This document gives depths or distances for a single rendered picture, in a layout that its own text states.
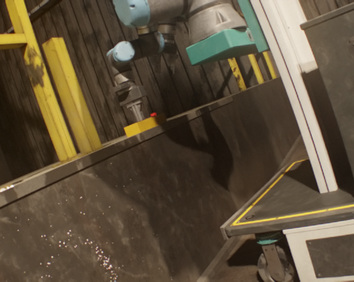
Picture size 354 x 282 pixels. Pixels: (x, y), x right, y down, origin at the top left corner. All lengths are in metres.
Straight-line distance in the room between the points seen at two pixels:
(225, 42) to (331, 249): 0.67
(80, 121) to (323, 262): 0.97
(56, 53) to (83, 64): 4.90
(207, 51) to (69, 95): 0.58
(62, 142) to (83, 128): 0.10
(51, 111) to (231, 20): 0.72
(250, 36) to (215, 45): 0.15
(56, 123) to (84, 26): 4.98
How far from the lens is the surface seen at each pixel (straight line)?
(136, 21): 1.12
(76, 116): 1.43
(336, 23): 1.04
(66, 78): 1.45
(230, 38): 1.10
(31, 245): 1.06
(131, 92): 1.74
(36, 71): 1.44
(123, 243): 1.32
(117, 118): 6.05
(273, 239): 1.28
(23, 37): 1.47
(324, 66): 1.05
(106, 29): 6.04
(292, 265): 1.33
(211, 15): 1.14
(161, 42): 1.68
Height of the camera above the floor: 0.73
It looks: 4 degrees down
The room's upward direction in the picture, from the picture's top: 21 degrees counter-clockwise
